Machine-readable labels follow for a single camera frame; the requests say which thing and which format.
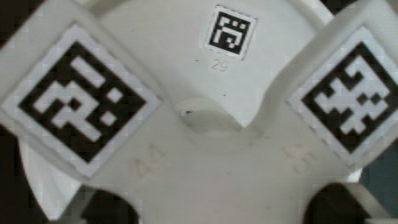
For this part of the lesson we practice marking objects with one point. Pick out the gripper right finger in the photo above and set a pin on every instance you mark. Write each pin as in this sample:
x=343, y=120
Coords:
x=345, y=205

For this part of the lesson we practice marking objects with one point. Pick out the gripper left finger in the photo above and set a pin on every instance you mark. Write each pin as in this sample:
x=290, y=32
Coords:
x=96, y=208

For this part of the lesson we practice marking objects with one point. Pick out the white cross-shaped table base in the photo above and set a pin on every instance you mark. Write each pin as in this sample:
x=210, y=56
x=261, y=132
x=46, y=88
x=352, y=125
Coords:
x=213, y=173

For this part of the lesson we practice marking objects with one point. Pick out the white round table top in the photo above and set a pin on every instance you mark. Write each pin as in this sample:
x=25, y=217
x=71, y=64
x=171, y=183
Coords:
x=178, y=60

